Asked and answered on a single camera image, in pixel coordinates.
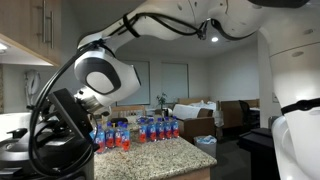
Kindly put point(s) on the brown sofa white sheet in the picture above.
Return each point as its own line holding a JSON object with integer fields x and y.
{"x": 196, "y": 128}

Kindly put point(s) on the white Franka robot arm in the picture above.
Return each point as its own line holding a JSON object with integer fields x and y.
{"x": 293, "y": 83}

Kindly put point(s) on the recessed ceiling light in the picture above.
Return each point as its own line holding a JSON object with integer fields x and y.
{"x": 214, "y": 39}

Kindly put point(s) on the white wall switch plate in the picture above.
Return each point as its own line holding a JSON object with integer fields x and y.
{"x": 275, "y": 97}

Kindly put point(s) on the white paper towel roll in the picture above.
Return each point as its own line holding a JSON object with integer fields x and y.
{"x": 13, "y": 121}

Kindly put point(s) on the grey trash bin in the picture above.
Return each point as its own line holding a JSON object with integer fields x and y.
{"x": 205, "y": 148}

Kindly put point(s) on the black office chair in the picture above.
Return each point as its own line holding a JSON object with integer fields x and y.
{"x": 245, "y": 113}

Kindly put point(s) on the black round pan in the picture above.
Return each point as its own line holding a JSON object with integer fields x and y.
{"x": 119, "y": 120}

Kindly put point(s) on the black pressure cooker lid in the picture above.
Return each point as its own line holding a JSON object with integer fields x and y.
{"x": 20, "y": 153}

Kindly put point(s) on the wooden dining chair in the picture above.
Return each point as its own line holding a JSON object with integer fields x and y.
{"x": 128, "y": 110}

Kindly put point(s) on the stainless steel pressure cooker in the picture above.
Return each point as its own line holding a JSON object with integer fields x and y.
{"x": 80, "y": 175}

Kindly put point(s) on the green potted plant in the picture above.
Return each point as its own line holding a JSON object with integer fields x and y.
{"x": 162, "y": 100}

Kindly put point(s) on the Fiji water bottle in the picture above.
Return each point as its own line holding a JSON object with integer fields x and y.
{"x": 142, "y": 133}
{"x": 159, "y": 130}
{"x": 151, "y": 131}
{"x": 126, "y": 140}
{"x": 118, "y": 136}
{"x": 175, "y": 128}
{"x": 100, "y": 141}
{"x": 110, "y": 138}
{"x": 167, "y": 130}

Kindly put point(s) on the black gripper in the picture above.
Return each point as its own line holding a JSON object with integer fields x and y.
{"x": 48, "y": 115}

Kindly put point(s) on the black equipment cart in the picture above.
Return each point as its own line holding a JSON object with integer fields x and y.
{"x": 256, "y": 150}

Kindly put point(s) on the wooden wall cabinets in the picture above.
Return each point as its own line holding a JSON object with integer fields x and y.
{"x": 23, "y": 23}

